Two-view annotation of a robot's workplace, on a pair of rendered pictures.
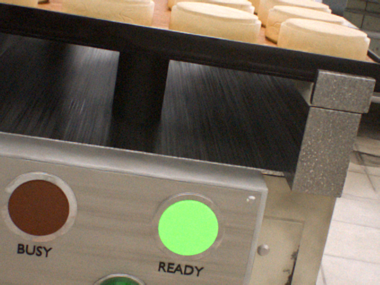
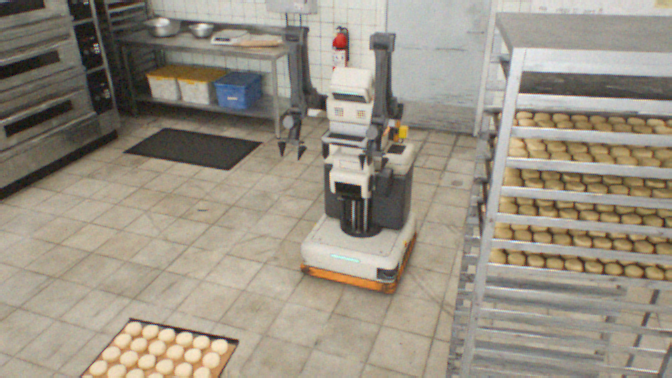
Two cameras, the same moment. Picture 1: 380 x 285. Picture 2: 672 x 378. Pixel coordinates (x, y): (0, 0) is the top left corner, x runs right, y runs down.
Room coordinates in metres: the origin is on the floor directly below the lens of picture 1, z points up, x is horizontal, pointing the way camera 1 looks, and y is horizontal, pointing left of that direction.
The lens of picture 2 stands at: (1.39, 0.99, 2.12)
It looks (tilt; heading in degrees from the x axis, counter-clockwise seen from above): 29 degrees down; 200
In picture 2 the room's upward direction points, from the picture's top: straight up
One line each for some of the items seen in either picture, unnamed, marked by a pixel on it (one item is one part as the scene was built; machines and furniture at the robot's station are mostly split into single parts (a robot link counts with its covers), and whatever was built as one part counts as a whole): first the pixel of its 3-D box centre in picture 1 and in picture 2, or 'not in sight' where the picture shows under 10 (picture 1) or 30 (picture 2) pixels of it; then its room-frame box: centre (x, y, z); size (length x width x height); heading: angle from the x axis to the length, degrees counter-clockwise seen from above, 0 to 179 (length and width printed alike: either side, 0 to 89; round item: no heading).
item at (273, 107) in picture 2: not in sight; (213, 75); (-3.40, -2.15, 0.49); 1.90 x 0.72 x 0.98; 90
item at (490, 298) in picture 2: not in sight; (537, 302); (-0.42, 1.21, 0.69); 0.64 x 0.03 x 0.03; 99
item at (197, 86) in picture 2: not in sight; (203, 85); (-3.40, -2.30, 0.36); 0.47 x 0.38 x 0.26; 0
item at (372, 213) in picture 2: not in sight; (366, 178); (-1.44, 0.18, 0.59); 0.55 x 0.34 x 0.83; 90
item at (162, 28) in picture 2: not in sight; (163, 28); (-3.38, -2.70, 0.95); 0.39 x 0.39 x 0.14
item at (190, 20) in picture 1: (214, 28); (150, 332); (0.42, 0.00, 0.91); 0.05 x 0.05 x 0.02
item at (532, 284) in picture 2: not in sight; (541, 285); (-0.42, 1.21, 0.78); 0.64 x 0.03 x 0.03; 99
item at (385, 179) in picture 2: not in sight; (364, 185); (-1.18, 0.24, 0.68); 0.28 x 0.27 x 0.25; 90
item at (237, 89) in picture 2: not in sight; (239, 90); (-3.39, -1.85, 0.36); 0.47 x 0.38 x 0.26; 1
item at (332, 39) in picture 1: (322, 44); (133, 329); (0.43, -0.06, 0.91); 0.05 x 0.05 x 0.02
